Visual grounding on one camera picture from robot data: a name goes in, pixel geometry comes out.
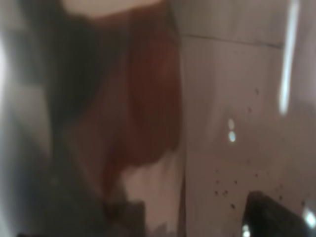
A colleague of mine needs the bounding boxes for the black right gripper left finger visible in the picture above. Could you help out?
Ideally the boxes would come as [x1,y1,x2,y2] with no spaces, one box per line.
[0,0,146,237]

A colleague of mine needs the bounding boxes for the smoky clear plastic bottle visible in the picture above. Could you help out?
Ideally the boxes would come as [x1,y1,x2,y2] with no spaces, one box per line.
[0,0,316,237]

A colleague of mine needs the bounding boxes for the red plastic cup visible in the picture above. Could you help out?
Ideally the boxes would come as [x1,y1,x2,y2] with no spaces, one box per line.
[68,2,182,197]

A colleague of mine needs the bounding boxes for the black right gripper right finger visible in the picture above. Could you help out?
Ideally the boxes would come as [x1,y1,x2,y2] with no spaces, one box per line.
[241,191,316,237]

